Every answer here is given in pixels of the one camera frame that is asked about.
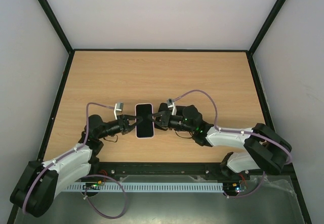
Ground blue phone case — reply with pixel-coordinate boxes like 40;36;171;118
136;104;154;138

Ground black phone case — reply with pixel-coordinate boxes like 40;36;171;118
158;103;169;112

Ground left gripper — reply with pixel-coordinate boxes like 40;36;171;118
97;115;143;139

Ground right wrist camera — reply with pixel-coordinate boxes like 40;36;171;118
167;99;177;115

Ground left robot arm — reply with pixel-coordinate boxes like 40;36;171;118
10;114;143;217

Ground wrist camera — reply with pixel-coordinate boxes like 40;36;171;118
113;102;124;120
167;99;177;115

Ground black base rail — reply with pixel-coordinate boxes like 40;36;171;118
75;161;296;182

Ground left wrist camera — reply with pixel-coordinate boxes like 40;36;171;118
113;102;124;120

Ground light blue slotted cable duct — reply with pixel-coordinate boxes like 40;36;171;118
63;182;224;193

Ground black phone pink edge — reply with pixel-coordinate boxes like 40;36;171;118
176;105;185;116

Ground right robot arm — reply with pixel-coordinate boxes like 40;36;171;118
147;105;292;180

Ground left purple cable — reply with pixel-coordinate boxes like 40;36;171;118
22;102;117;214

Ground pink translucent phone case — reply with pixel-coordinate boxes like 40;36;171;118
135;103;155;140

